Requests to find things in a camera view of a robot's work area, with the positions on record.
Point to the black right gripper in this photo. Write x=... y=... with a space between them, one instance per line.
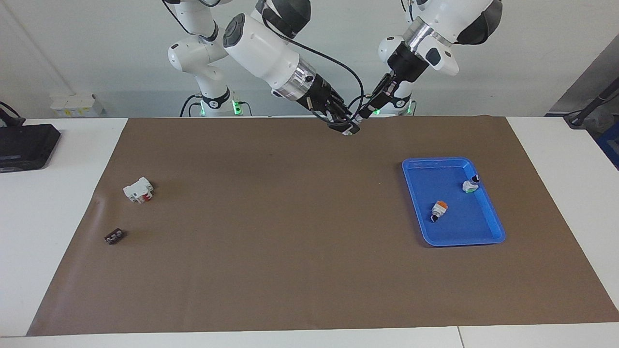
x=323 y=95

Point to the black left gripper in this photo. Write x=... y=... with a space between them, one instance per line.
x=408 y=63

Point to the selector switch orange green block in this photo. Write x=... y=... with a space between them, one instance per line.
x=351 y=129

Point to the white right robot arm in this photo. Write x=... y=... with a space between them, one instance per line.
x=263 y=48

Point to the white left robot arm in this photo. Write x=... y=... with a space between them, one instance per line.
x=454 y=19

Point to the brown paper table mat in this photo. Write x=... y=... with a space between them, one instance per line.
x=290 y=232

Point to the blue plastic tray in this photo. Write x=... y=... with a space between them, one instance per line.
x=459 y=222

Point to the black pole stand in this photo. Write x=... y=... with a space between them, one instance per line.
x=592 y=104

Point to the white circuit breaker red lever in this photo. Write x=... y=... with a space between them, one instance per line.
x=136 y=190

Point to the blue crate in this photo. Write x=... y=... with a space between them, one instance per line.
x=610 y=151

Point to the small dark brown capacitor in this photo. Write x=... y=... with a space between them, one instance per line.
x=114 y=236

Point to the black flat electronics box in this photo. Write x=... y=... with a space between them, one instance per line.
x=26 y=145

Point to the small white selector switch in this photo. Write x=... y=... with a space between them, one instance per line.
x=469 y=185

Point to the selector switch with orange block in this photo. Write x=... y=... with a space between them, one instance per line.
x=439 y=209

